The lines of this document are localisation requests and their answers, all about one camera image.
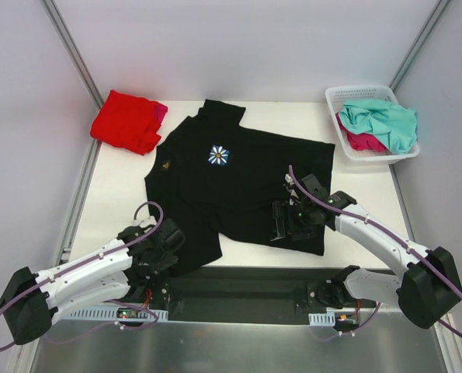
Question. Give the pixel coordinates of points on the teal t-shirt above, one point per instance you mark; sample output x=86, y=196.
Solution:
x=392, y=124

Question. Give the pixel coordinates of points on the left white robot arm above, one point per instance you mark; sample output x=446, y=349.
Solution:
x=124, y=267

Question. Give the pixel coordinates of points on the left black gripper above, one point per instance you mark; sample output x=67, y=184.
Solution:
x=168, y=249

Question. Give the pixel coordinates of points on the white cable duct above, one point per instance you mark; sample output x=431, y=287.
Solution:
x=322, y=319
x=116, y=313

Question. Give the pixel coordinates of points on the left white cable duct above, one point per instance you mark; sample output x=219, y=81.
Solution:
x=116, y=313

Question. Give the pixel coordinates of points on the black daisy t-shirt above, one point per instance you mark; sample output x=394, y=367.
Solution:
x=215, y=178

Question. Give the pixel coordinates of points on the magenta t-shirt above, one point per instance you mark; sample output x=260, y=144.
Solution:
x=361, y=142

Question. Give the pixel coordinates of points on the white plastic basket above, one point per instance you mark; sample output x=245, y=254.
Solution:
x=336, y=96

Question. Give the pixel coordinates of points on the right aluminium frame post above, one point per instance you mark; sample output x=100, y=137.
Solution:
x=419, y=42

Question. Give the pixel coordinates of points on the red t-shirt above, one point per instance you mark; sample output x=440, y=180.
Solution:
x=126, y=122

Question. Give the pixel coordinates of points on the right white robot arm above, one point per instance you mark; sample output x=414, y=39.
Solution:
x=400, y=255

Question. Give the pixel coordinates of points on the right white cable duct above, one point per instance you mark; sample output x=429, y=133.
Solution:
x=322, y=319

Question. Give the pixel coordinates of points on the left aluminium frame post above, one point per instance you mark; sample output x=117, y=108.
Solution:
x=65, y=35

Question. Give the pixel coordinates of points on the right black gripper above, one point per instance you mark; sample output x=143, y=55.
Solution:
x=283, y=219

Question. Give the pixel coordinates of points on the pink t-shirt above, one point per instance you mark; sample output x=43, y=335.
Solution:
x=159, y=112

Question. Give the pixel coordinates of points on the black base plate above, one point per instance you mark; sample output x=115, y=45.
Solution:
x=252, y=295

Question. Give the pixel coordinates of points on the aluminium frame post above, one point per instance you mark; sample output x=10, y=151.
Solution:
x=419, y=42
x=65, y=35

